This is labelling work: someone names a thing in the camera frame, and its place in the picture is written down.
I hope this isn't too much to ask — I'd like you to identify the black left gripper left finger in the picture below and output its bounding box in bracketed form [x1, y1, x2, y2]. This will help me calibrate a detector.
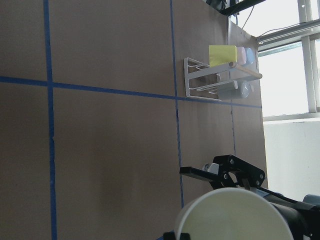
[162, 231, 176, 240]

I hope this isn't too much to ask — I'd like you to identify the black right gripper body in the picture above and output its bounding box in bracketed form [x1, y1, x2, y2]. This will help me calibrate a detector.
[206, 155, 320, 240]

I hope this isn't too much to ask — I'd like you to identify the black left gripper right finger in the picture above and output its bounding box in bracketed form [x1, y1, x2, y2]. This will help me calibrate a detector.
[180, 232, 190, 240]

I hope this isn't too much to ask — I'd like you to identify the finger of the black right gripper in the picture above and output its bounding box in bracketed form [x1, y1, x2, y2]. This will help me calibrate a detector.
[179, 166, 221, 182]

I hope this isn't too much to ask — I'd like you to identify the cream white cup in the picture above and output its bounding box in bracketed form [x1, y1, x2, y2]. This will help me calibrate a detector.
[174, 187, 293, 240]

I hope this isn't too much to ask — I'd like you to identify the grey cup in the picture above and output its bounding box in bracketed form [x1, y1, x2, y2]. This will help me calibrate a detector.
[217, 80, 254, 100]

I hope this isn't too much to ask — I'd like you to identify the yellow cup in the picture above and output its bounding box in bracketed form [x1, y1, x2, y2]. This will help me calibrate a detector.
[208, 45, 238, 68]

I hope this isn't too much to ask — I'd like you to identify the pink cup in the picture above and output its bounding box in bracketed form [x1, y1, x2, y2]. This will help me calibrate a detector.
[236, 46, 247, 66]

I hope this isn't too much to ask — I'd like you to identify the light blue cup front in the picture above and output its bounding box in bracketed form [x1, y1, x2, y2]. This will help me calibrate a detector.
[244, 47, 256, 66]

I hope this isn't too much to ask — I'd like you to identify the wooden rack dowel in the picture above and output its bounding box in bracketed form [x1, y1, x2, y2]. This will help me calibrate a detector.
[228, 62, 263, 79]

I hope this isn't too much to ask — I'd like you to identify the white wire cup rack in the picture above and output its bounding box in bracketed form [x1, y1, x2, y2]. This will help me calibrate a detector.
[183, 56, 241, 101]

